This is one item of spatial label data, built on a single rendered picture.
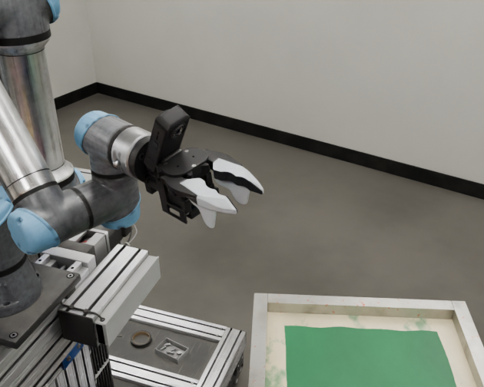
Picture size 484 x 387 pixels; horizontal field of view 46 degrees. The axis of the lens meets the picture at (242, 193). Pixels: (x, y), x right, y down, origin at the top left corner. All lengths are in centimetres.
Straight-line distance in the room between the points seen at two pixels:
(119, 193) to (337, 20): 340
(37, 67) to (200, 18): 380
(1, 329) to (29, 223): 38
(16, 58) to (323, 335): 101
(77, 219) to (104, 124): 16
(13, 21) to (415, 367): 118
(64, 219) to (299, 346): 82
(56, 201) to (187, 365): 168
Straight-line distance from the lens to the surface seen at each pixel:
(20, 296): 125
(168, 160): 82
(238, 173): 78
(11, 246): 120
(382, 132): 433
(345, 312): 165
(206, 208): 76
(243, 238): 357
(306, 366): 150
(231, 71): 481
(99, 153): 93
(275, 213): 382
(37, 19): 109
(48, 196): 93
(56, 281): 132
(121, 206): 97
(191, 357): 255
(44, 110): 115
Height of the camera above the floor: 206
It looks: 31 degrees down
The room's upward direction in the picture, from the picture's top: straight up
